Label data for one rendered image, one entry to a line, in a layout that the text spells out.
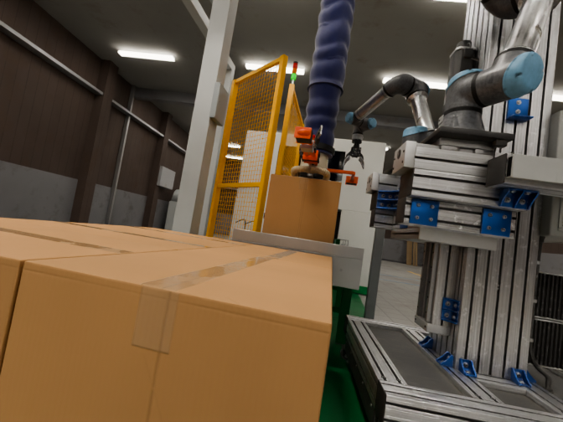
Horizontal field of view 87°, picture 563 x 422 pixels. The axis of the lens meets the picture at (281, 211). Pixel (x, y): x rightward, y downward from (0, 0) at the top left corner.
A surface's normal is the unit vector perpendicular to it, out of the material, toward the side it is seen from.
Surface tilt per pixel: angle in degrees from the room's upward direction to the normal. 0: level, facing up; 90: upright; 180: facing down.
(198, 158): 90
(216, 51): 90
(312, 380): 90
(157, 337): 90
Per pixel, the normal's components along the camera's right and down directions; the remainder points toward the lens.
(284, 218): -0.16, -0.09
